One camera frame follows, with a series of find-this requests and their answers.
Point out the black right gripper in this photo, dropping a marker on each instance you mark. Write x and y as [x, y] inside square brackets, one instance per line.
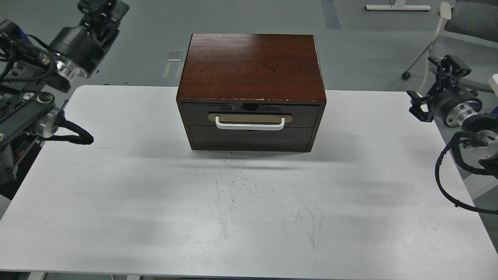
[447, 100]

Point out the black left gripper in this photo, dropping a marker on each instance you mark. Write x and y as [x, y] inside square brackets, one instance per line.
[79, 50]

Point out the wooden drawer with white handle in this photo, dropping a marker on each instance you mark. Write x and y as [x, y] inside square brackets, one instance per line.
[204, 114]

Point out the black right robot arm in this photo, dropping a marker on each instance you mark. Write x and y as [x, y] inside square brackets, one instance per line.
[474, 146]

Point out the grey office chair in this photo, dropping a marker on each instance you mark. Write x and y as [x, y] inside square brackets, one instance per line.
[468, 29]

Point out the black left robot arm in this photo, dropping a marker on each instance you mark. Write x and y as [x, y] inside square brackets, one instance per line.
[28, 113]

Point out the dark wooden drawer cabinet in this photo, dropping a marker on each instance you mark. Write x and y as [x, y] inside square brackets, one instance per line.
[251, 92]

